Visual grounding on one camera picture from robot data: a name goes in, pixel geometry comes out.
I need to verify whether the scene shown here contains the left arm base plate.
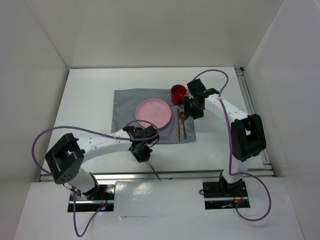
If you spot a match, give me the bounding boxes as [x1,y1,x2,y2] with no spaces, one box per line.
[67,182,116,213]

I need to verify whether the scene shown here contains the grey cloth placemat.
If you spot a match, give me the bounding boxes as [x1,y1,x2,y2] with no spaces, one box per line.
[111,88,196,144]

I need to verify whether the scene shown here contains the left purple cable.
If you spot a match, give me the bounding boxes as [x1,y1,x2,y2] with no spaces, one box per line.
[31,119,160,238]

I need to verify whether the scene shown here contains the pink plate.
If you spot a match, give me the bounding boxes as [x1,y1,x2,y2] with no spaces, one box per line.
[135,98,172,129]

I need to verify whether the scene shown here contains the red mug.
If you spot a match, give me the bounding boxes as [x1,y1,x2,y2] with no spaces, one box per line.
[170,84,187,106]

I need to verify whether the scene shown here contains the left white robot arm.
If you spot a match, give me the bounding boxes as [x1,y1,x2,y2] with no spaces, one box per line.
[45,125,159,200]

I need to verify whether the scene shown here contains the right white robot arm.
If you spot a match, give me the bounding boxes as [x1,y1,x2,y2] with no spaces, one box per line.
[184,78,266,196]

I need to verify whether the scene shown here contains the purple cable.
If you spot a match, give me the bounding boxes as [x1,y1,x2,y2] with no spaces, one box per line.
[31,119,160,238]
[193,69,272,222]

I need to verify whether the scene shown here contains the copper knife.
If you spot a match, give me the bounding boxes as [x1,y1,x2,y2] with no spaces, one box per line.
[176,108,181,143]

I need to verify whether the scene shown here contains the copper spoon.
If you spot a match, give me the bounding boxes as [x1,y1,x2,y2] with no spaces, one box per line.
[179,111,187,139]

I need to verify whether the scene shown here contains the aluminium rail frame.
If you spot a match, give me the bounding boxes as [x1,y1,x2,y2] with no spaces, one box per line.
[39,66,275,182]

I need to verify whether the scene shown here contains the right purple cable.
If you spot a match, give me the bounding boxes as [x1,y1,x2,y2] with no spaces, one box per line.
[193,69,272,222]

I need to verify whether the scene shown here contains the copper fork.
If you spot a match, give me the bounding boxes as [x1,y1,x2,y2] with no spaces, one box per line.
[147,161,162,181]

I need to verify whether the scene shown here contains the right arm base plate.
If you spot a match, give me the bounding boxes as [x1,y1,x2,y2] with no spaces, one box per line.
[199,181,251,210]

